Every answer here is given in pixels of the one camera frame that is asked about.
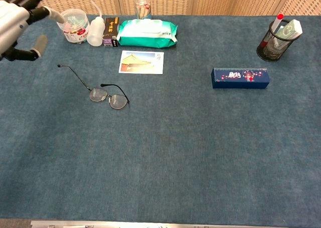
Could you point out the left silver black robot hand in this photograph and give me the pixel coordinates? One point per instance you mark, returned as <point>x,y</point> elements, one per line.
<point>12,20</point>

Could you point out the clear glass jar with sticks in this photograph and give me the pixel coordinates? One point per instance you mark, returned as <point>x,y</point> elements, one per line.
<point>143,7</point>

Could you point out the white plastic squeeze bottle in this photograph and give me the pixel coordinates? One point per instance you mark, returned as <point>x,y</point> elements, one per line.
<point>95,32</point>

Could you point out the postcard with building picture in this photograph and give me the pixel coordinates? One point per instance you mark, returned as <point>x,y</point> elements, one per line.
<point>140,62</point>

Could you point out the pale green card box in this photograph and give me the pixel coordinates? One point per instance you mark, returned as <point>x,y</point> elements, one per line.
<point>288,28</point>

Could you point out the red capped marker pen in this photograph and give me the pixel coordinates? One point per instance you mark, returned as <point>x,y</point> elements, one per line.
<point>279,21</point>

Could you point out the green wet wipes pack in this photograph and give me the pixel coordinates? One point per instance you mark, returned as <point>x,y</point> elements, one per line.
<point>148,35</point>

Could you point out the black box with gold text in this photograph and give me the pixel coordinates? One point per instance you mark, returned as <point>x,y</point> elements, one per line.
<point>110,30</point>

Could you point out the eyeglasses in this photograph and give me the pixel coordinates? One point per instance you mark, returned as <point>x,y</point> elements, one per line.
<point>97,94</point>

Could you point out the clear jar of coloured clips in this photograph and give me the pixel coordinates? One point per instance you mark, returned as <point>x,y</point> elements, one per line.
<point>76,30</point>

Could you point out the long dark blue printed box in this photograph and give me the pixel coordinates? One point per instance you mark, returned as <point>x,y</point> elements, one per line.
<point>240,79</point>

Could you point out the blue felt table cloth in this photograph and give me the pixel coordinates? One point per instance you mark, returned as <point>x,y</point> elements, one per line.
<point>175,137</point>

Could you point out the black mesh pen holder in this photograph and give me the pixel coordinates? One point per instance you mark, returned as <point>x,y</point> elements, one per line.
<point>272,50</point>

